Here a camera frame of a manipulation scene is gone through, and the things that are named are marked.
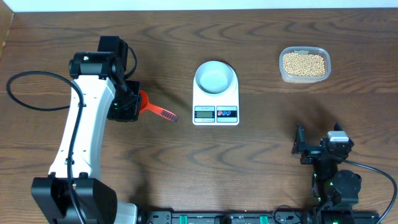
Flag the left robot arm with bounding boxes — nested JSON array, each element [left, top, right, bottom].
[[31, 36, 142, 223]]

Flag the soybeans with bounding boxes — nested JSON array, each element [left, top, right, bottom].
[[282, 52, 326, 77]]

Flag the red measuring scoop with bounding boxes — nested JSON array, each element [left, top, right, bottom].
[[139, 90, 178, 123]]

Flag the clear plastic container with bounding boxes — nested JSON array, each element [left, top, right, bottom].
[[279, 46, 331, 84]]

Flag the black mounting rail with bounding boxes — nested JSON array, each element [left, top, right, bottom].
[[136, 210, 379, 224]]

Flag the grey bowl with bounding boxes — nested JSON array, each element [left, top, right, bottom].
[[194, 61, 233, 95]]

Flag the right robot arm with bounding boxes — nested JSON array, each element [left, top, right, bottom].
[[292, 124, 362, 223]]

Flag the white digital kitchen scale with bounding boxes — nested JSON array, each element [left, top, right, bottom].
[[192, 63, 240, 126]]

